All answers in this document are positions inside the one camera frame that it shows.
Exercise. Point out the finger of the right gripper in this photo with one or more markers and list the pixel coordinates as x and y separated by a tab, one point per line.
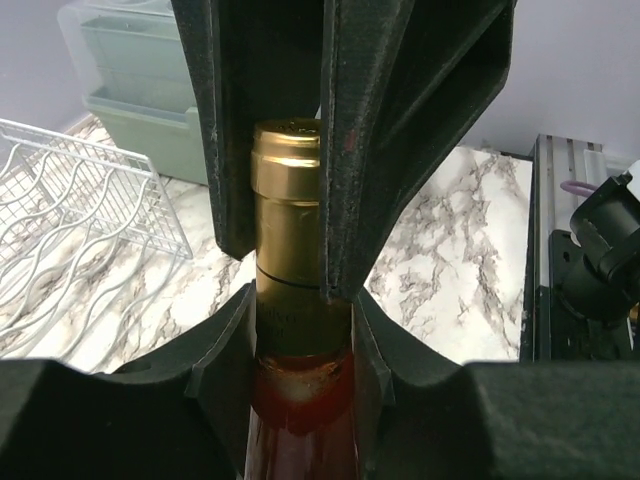
402	82
248	61

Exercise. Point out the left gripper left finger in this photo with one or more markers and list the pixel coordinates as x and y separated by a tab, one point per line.
178	412

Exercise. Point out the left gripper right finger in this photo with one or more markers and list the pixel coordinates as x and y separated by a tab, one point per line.
421	416

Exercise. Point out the red wine bottle gold cap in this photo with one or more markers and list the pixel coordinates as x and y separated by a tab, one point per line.
302	423

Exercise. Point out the translucent plastic storage box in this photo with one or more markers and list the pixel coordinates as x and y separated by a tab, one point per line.
131	66

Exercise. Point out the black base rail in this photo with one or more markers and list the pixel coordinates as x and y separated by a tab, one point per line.
589	310

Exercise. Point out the aluminium frame rail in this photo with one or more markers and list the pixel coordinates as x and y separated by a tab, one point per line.
557	160

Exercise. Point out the white wire wine rack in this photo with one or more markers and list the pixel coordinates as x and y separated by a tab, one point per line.
78	218

